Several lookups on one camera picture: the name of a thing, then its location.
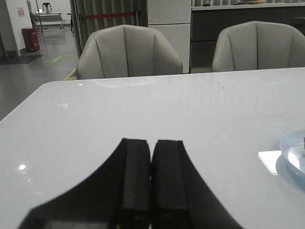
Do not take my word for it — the light blue round plate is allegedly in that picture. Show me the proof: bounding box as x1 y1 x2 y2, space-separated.
280 129 305 177

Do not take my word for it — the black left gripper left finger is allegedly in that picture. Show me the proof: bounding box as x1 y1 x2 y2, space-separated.
19 138 151 229

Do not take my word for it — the left beige upholstered chair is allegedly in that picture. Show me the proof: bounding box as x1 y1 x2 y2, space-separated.
76 25 183 80

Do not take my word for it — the red cylindrical bin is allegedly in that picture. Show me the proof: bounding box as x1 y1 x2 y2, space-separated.
21 27 40 52

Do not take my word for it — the beige upholstered chair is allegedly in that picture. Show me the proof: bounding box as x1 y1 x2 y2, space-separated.
76 25 183 80
212 21 305 72

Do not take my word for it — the white cabinet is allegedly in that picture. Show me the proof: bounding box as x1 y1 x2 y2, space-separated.
147 0 192 73

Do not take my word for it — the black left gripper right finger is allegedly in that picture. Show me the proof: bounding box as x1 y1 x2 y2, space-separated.
152 140 241 229

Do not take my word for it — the red barrier belt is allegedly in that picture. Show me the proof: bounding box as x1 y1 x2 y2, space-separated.
78 10 141 20

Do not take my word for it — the right beige upholstered chair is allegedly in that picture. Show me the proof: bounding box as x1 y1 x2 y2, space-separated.
212 21 305 72

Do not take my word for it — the fruit bowl on counter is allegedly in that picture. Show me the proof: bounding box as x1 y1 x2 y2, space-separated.
245 0 265 4

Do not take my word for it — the pink wall notice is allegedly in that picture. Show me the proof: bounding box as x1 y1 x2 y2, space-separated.
17 7 25 17

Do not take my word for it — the metal workbench with device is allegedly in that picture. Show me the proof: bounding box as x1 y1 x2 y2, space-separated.
30 2 64 33

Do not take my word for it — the dark grey counter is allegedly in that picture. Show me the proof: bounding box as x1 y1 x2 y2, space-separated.
190 2 305 69

